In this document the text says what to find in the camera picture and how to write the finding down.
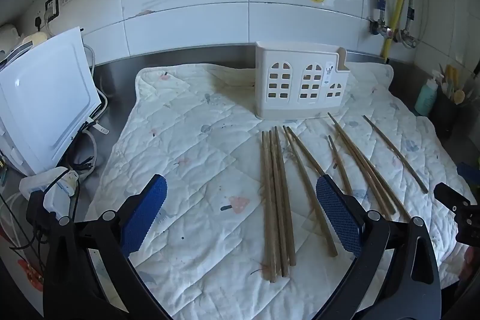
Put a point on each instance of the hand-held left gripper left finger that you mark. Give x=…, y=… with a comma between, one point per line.
x=144, y=215

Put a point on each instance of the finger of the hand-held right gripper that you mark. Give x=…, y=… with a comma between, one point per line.
x=470, y=173
x=452, y=194

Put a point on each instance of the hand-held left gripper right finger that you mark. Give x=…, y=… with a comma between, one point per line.
x=337, y=215

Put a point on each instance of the white plastic chopstick holder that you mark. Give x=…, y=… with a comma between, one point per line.
x=288, y=80

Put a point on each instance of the black utensil cup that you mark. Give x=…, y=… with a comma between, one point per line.
x=446, y=113

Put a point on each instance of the white printed quilted mat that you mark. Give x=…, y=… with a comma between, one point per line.
x=187, y=155

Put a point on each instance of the wooden spoons bunch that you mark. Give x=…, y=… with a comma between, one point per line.
x=458, y=93

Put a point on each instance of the teal plastic bottle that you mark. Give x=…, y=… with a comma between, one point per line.
x=425, y=98

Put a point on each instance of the white power strip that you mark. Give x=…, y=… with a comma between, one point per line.
x=56, y=192

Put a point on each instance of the black power plug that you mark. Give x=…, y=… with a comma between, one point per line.
x=37, y=209

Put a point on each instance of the metal pipe valve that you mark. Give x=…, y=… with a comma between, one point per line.
x=408, y=39
x=380, y=28

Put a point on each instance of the white box appliance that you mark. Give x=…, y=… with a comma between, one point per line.
x=45, y=98

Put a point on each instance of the beige rounded appliance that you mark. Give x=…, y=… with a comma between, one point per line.
x=26, y=40

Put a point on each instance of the black wall socket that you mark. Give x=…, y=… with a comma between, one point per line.
x=51, y=7

